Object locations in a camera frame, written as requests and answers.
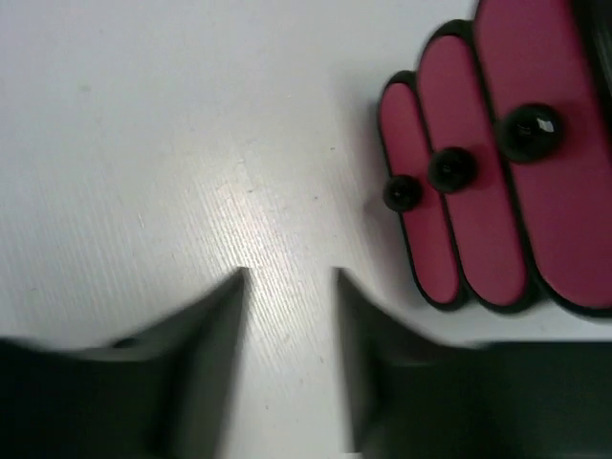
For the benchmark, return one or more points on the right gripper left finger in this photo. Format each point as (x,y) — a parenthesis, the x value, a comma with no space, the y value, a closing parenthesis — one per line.
(162,392)

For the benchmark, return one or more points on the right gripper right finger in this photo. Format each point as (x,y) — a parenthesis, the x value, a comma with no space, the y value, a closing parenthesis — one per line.
(409,396)

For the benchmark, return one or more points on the black drawer cabinet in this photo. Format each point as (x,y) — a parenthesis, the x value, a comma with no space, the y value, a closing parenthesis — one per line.
(498,151)

